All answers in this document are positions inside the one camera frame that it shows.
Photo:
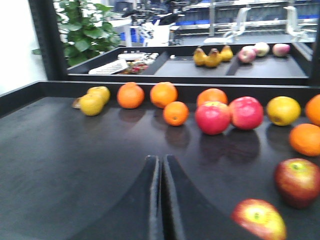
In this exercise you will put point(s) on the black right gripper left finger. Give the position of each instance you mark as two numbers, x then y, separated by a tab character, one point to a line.
137	215

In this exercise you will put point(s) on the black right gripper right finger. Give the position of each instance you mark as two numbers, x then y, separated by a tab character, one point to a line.
187	215

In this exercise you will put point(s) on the red yellow apple front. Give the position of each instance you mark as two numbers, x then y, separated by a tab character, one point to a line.
260	218

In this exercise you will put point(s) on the orange behind apples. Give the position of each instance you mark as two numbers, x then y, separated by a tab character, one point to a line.
212	94

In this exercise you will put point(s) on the red apple left pair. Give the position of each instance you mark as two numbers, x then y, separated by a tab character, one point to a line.
213	117

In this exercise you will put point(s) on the red apple pair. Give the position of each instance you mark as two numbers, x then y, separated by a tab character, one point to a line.
213	117
247	113

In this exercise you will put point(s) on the small orange front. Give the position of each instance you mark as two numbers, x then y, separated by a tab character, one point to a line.
176	113

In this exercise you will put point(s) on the small orange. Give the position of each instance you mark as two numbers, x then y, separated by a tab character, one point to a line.
176	113
305	139

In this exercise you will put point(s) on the red apple middle right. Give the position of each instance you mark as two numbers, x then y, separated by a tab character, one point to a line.
297	181

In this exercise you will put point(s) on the red apple right pair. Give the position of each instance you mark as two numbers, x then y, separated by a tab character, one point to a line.
247	113

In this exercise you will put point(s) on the yellow pear front left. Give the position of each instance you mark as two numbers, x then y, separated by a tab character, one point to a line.
91	104

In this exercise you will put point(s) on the yellow pear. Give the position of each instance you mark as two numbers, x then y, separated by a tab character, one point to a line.
103	91
91	104

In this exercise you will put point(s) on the orange with knob top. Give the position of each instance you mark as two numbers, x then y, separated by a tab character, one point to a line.
130	95

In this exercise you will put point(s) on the large orange back row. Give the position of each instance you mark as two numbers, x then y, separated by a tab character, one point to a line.
163	93

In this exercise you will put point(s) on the yellow pear back left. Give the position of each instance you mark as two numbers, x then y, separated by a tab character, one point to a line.
103	91

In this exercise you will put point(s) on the brown mushroom slice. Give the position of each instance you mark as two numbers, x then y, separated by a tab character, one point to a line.
76	103

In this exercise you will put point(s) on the yellow orange citrus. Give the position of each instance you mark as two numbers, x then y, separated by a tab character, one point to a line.
283	110

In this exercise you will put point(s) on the small orange lower left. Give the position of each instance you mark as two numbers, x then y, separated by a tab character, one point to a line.
305	139

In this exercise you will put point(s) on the brown pear left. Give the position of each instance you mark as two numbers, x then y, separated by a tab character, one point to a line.
199	57

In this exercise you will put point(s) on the brown pear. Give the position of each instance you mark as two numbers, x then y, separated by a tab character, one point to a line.
213	59
199	57
226	53

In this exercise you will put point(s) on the brown pear middle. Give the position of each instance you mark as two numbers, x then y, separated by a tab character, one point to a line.
213	59

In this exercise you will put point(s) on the large orange right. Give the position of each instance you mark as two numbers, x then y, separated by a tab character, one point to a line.
312	110

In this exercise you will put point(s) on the brown pear right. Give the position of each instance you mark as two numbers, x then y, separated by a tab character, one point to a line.
226	53

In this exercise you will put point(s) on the pink peach apple front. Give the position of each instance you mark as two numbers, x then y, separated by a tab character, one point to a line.
247	54

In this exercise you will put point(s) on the pale apple back middle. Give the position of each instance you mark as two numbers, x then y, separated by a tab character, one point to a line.
261	49

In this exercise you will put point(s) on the pink apple back right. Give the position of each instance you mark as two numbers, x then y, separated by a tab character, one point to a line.
281	49

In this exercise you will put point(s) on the green potted plant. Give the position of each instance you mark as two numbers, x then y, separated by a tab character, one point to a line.
84	29

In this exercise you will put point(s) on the black rack upright post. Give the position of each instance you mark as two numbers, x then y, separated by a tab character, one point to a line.
51	49

